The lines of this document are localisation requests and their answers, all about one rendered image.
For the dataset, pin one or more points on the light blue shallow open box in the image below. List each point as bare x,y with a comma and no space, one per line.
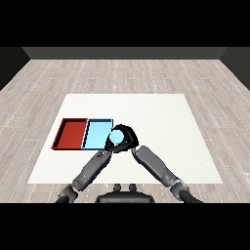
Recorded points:
96,133

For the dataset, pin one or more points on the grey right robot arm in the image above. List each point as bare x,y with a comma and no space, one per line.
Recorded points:
155,166

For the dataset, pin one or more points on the small blue can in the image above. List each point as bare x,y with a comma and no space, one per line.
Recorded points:
116,137

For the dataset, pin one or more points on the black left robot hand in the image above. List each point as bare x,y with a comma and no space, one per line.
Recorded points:
108,146

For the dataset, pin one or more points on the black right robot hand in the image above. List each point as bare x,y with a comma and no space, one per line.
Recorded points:
131,136

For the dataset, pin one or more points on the red shallow open box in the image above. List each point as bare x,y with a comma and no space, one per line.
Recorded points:
70,134

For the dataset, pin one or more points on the dark grey robot body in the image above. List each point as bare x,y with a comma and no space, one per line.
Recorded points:
125,197

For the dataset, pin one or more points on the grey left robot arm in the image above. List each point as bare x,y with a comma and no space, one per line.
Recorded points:
92,167

